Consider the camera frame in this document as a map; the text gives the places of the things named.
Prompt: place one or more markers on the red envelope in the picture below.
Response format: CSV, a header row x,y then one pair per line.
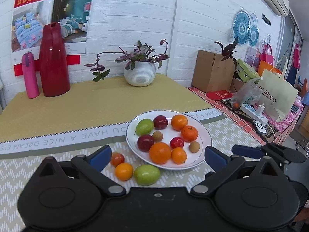
x,y
219,95

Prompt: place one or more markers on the dark red thermos jug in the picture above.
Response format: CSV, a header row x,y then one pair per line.
x,y
53,64

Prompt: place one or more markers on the brown cardboard box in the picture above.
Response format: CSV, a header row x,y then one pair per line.
x,y
212,73

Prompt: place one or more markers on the brown longan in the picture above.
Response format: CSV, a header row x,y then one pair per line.
x,y
157,136
194,147

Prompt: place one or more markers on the white round device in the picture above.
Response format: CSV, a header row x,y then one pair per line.
x,y
259,127

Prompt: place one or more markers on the white ribbed plant pot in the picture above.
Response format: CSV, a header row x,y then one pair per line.
x,y
142,75

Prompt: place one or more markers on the dark purple leaf plant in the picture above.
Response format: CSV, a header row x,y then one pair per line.
x,y
227,51

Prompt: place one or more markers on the yellow orange fruit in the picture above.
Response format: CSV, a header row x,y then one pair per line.
x,y
124,171

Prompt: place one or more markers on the lower right tangerine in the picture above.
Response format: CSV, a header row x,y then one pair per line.
x,y
189,133

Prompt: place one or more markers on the reddish green small fruit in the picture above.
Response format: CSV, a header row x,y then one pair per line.
x,y
116,159

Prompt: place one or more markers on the upper right orange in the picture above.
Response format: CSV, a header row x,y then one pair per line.
x,y
178,122

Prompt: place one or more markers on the large green fruit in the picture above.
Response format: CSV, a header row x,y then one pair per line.
x,y
146,175

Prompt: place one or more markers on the purple green trailing plant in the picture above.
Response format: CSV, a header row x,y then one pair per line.
x,y
142,53

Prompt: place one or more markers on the blue round wall decoration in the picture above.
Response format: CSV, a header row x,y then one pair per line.
x,y
242,27

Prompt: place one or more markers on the plaid cloth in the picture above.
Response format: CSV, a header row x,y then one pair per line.
x,y
245,125

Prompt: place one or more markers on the small orange front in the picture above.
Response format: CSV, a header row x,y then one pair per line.
x,y
178,155

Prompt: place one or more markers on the red plum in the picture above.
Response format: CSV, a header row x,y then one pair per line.
x,y
176,142

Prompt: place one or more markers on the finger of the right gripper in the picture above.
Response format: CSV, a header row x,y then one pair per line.
x,y
292,155
250,152

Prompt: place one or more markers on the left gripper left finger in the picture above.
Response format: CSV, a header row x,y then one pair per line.
x,y
91,167

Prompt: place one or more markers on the dark purple plum on plate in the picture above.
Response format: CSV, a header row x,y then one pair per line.
x,y
160,122

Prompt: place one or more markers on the clear plastic bag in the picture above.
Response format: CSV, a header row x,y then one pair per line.
x,y
249,93

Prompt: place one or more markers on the green shoe box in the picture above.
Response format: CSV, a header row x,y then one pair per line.
x,y
245,71

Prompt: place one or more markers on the beige chevron table mat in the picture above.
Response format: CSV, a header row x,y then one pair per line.
x,y
15,173

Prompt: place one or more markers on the olive green table mat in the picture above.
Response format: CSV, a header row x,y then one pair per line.
x,y
93,104

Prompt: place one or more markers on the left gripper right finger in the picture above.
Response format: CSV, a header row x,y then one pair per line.
x,y
225,167

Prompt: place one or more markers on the orange paper bag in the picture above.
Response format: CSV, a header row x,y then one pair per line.
x,y
266,66

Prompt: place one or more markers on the large orange on plate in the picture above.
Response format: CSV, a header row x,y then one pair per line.
x,y
160,153

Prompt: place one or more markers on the green fruit on plate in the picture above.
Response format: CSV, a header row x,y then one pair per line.
x,y
144,127

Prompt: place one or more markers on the pink bottle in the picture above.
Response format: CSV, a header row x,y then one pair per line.
x,y
29,73

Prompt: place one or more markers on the bedding poster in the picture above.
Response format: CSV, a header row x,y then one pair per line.
x,y
29,20

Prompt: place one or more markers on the beige tote bag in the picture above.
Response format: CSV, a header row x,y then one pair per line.
x,y
277,95

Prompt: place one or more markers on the white power strip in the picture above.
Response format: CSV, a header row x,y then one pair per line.
x,y
251,112

